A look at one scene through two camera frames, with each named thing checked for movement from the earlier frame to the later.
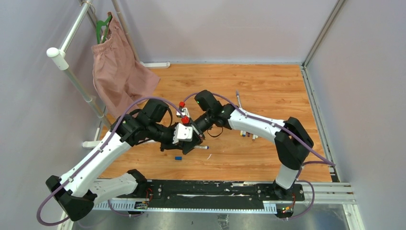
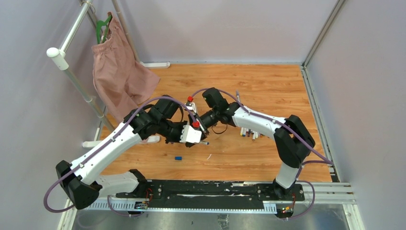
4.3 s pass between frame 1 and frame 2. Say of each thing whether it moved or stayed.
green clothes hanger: stayed
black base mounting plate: stayed
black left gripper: moved
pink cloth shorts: stayed
